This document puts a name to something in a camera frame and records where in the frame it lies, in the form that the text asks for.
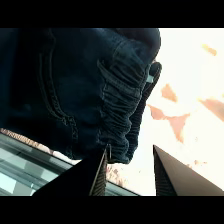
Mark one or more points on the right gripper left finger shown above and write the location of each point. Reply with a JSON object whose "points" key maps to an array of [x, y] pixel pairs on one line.
{"points": [[78, 181]]}

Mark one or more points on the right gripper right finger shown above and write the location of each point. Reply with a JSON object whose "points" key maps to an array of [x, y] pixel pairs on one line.
{"points": [[181, 178]]}

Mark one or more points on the blue jeans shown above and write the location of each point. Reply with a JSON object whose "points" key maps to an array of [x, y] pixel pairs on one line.
{"points": [[73, 86]]}

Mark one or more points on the silver frame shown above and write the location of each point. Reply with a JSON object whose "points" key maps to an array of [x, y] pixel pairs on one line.
{"points": [[36, 170]]}

